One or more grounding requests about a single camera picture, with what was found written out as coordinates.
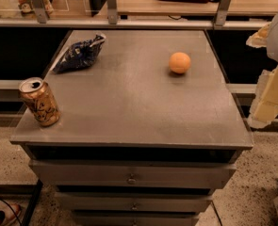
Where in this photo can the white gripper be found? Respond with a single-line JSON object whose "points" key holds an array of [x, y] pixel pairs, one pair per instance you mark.
{"points": [[264, 107]]}

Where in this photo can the orange fruit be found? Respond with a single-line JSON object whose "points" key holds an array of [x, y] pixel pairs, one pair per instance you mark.
{"points": [[179, 62]]}

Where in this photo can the blue chip bag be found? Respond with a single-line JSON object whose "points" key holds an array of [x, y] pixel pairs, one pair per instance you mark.
{"points": [[80, 55]]}

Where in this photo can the grey drawer cabinet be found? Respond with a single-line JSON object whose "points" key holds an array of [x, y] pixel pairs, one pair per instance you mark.
{"points": [[129, 106]]}

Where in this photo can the top cabinet drawer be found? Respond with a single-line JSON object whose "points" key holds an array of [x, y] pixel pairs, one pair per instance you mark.
{"points": [[121, 173]]}

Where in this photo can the cabinet drawer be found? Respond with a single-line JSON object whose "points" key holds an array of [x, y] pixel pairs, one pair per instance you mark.
{"points": [[133, 202], [121, 173], [132, 219]]}

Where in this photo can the gold soda can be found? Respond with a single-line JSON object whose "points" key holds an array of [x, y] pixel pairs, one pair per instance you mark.
{"points": [[40, 100]]}

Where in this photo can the middle cabinet drawer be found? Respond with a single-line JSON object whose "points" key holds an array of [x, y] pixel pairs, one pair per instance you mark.
{"points": [[133, 202]]}

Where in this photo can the bottom cabinet drawer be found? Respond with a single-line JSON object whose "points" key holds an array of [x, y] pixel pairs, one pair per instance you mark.
{"points": [[132, 219]]}

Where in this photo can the orange white sneaker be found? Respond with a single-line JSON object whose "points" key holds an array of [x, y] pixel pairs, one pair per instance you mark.
{"points": [[9, 214]]}

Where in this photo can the metal railing frame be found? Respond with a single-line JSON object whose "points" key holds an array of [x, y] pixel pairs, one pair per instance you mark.
{"points": [[236, 14]]}

